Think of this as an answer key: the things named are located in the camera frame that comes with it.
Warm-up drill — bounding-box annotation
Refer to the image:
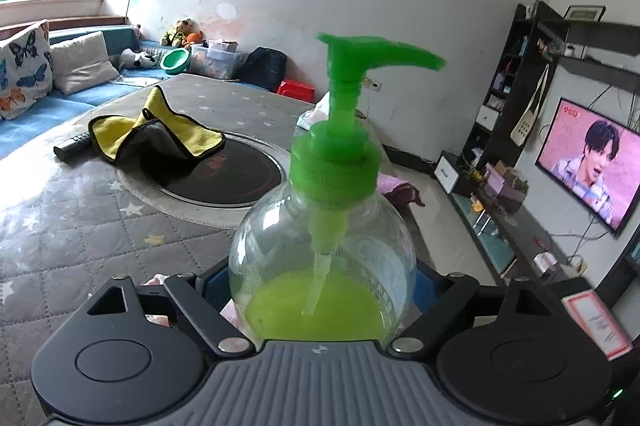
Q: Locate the purple box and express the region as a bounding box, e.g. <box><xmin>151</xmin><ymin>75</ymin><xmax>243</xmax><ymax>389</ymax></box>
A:
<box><xmin>482</xmin><ymin>161</ymin><xmax>529</xmax><ymax>203</ymax></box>

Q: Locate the clear plastic storage box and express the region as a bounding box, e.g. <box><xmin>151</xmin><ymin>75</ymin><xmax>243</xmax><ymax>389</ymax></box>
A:
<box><xmin>190</xmin><ymin>39</ymin><xmax>248</xmax><ymax>81</ymax></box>

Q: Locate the brown teddy bear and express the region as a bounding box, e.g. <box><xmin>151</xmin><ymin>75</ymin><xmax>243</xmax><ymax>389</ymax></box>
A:
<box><xmin>160</xmin><ymin>17</ymin><xmax>193</xmax><ymax>48</ymax></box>

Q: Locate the white box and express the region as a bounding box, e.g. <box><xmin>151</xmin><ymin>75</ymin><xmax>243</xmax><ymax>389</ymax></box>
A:
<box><xmin>434</xmin><ymin>151</ymin><xmax>461</xmax><ymax>194</ymax></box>

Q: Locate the pink bordered certificate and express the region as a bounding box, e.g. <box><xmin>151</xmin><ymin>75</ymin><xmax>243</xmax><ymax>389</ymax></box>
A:
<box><xmin>561</xmin><ymin>290</ymin><xmax>632</xmax><ymax>361</ymax></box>

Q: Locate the white tissue pack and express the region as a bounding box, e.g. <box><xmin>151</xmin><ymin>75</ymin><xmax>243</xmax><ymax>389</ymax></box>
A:
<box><xmin>296</xmin><ymin>91</ymin><xmax>331</xmax><ymax>132</ymax></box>

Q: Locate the framed picture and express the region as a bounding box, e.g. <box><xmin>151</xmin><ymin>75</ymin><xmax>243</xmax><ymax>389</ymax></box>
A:
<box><xmin>564</xmin><ymin>5</ymin><xmax>607</xmax><ymax>23</ymax></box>

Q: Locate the dark television stand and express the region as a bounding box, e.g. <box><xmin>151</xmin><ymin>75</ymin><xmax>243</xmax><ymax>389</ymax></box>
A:
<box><xmin>447</xmin><ymin>186</ymin><xmax>640</xmax><ymax>307</ymax></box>

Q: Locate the white pillow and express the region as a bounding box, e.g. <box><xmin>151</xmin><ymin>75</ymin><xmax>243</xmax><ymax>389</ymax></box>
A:
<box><xmin>50</xmin><ymin>30</ymin><xmax>121</xmax><ymax>96</ymax></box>

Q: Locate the green plastic basin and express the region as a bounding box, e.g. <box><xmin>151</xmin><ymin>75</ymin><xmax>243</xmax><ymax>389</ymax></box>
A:
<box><xmin>160</xmin><ymin>48</ymin><xmax>192</xmax><ymax>74</ymax></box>

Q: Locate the yellow grey microfibre cloth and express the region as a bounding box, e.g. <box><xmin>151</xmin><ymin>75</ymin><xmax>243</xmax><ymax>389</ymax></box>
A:
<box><xmin>89</xmin><ymin>85</ymin><xmax>226</xmax><ymax>167</ymax></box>

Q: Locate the flat screen television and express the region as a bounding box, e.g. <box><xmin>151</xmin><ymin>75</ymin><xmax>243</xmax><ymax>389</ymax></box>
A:
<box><xmin>534</xmin><ymin>96</ymin><xmax>640</xmax><ymax>237</ymax></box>

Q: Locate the black remote control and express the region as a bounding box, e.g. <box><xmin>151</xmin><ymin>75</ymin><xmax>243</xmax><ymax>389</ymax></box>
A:
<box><xmin>53</xmin><ymin>132</ymin><xmax>93</xmax><ymax>159</ymax></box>

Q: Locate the round black induction hob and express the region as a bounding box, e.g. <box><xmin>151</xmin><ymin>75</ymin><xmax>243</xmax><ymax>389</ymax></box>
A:
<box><xmin>116</xmin><ymin>131</ymin><xmax>293</xmax><ymax>229</ymax></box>

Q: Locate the clear pump bottle green liquid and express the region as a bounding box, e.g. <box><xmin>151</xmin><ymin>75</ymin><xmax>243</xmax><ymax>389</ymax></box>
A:
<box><xmin>228</xmin><ymin>31</ymin><xmax>447</xmax><ymax>347</ymax></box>

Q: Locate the blue sofa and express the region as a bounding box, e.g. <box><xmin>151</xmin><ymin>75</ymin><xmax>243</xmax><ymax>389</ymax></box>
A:
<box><xmin>0</xmin><ymin>24</ymin><xmax>176</xmax><ymax>159</ymax></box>

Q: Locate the white black plush toy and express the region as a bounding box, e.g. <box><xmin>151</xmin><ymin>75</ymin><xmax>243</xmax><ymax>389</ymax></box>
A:
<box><xmin>119</xmin><ymin>48</ymin><xmax>158</xmax><ymax>71</ymax></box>

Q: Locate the black wall shelf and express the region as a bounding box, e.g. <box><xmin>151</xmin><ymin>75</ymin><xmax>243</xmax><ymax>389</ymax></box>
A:
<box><xmin>542</xmin><ymin>19</ymin><xmax>640</xmax><ymax>90</ymax></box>

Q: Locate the purple pink cloth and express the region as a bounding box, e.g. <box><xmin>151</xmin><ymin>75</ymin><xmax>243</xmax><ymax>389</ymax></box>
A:
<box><xmin>376</xmin><ymin>173</ymin><xmax>426</xmax><ymax>207</ymax></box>

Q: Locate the red box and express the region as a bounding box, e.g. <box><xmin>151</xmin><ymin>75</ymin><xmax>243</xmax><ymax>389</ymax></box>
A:
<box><xmin>276</xmin><ymin>79</ymin><xmax>317</xmax><ymax>103</ymax></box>

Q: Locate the beige tote bag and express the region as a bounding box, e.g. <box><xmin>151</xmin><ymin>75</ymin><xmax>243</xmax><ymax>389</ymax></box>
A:
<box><xmin>510</xmin><ymin>64</ymin><xmax>551</xmax><ymax>147</ymax></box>

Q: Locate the butterfly print cushion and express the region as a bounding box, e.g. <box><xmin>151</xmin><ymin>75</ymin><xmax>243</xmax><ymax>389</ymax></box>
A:
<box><xmin>0</xmin><ymin>20</ymin><xmax>55</xmax><ymax>121</ymax></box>

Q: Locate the black backpack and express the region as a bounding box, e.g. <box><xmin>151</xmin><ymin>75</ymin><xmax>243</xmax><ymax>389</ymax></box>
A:
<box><xmin>235</xmin><ymin>46</ymin><xmax>288</xmax><ymax>92</ymax></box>

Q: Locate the black shelf unit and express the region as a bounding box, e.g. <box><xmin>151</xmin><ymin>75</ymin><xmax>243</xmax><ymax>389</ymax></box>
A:
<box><xmin>457</xmin><ymin>0</ymin><xmax>571</xmax><ymax>167</ymax></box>

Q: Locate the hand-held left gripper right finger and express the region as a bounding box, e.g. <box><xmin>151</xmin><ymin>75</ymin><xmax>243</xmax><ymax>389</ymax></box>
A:
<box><xmin>390</xmin><ymin>263</ymin><xmax>552</xmax><ymax>354</ymax></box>

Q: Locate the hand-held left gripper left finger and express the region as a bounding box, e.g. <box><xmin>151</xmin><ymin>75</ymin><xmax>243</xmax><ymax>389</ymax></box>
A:
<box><xmin>85</xmin><ymin>259</ymin><xmax>254</xmax><ymax>355</ymax></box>

